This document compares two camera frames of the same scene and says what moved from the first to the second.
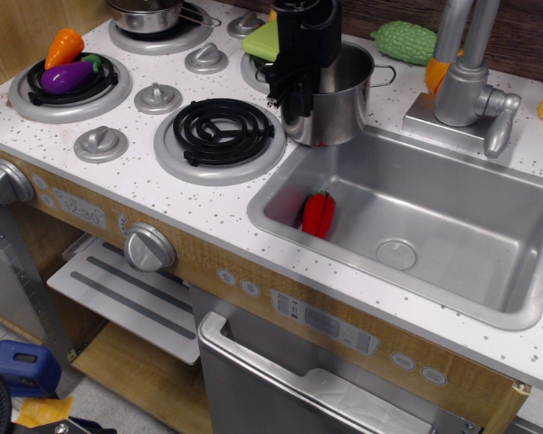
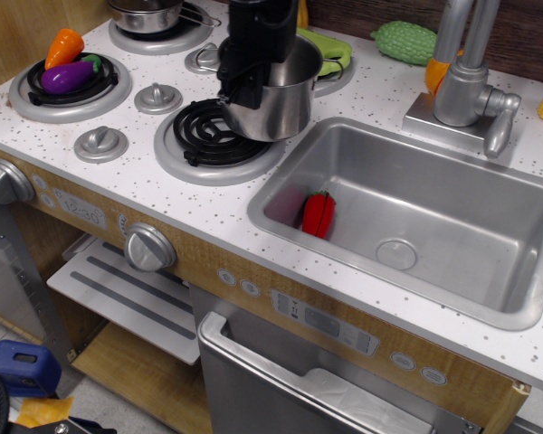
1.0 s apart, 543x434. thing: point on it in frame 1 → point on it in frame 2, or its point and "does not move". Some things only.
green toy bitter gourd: x=405 y=42 does not move
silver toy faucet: x=463 y=108 does not move
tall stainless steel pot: x=339 y=113 → x=286 y=105
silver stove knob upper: x=206 y=60 does not move
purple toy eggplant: x=69 y=77 does not move
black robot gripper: x=309 y=39 → x=261 y=33
